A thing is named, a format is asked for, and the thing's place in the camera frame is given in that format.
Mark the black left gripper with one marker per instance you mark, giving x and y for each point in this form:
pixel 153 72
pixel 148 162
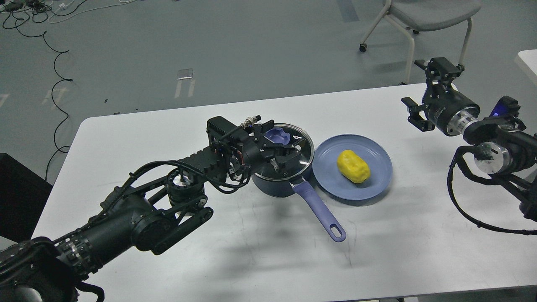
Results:
pixel 259 150

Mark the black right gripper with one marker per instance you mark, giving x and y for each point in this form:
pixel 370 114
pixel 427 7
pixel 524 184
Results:
pixel 445 108

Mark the glass pot lid blue knob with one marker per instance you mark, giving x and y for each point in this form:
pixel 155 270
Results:
pixel 289 152

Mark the yellow potato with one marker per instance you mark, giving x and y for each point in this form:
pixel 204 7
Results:
pixel 353 167

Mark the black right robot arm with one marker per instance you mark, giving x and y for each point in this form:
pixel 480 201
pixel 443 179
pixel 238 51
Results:
pixel 496 146

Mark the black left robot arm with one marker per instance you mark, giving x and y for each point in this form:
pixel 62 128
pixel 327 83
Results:
pixel 159 204

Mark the blue plate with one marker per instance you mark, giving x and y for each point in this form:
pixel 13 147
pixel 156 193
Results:
pixel 332 181

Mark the grey office chair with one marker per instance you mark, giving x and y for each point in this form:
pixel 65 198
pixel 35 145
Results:
pixel 425 16

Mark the white side table corner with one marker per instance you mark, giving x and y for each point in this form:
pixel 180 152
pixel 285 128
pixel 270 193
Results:
pixel 527 61

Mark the black box at left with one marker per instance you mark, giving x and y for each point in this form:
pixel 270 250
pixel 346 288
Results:
pixel 23 196

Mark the dark blue saucepan purple handle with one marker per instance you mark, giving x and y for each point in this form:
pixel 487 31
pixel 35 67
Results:
pixel 302 187

